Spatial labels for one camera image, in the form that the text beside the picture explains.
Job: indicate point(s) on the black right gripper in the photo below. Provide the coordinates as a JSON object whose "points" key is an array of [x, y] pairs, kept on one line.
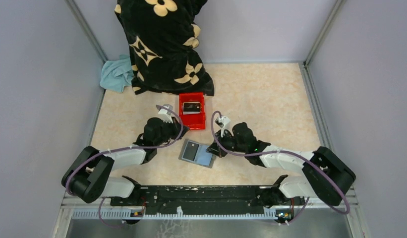
{"points": [[220, 140]]}

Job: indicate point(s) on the black floral blanket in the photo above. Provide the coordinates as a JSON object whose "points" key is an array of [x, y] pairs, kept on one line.
{"points": [[162, 36]]}

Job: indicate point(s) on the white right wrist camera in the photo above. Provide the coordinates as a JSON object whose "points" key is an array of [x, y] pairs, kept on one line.
{"points": [[223, 122]]}

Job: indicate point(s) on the grey slotted cable duct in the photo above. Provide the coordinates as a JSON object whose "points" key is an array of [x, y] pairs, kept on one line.
{"points": [[128, 214]]}

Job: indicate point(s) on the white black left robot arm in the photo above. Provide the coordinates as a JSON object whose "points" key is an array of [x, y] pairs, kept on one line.
{"points": [[89, 178]]}

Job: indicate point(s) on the light blue cloth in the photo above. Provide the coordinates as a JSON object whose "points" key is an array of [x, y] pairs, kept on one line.
{"points": [[116, 74]]}

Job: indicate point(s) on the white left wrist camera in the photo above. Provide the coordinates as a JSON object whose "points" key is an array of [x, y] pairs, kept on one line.
{"points": [[164, 113]]}

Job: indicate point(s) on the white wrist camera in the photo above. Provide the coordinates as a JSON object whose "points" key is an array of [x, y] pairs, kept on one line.
{"points": [[164, 113], [223, 122]]}

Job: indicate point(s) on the red plastic bin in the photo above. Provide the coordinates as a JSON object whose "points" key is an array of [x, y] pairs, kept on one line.
{"points": [[196, 121]]}

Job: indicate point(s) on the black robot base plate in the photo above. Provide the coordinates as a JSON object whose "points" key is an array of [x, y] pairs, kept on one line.
{"points": [[207, 200]]}

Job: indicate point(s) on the black credit card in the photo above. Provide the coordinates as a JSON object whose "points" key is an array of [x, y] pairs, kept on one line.
{"points": [[190, 151]]}

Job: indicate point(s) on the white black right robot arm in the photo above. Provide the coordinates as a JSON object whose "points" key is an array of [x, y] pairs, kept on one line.
{"points": [[319, 173]]}

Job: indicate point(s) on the grey card holder wallet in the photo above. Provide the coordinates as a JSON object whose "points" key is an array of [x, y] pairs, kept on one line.
{"points": [[203, 158]]}

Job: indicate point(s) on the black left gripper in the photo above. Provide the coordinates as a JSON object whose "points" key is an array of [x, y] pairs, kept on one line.
{"points": [[176, 126]]}

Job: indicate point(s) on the silver credit card in bin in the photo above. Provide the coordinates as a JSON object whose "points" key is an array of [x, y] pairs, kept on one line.
{"points": [[191, 108]]}

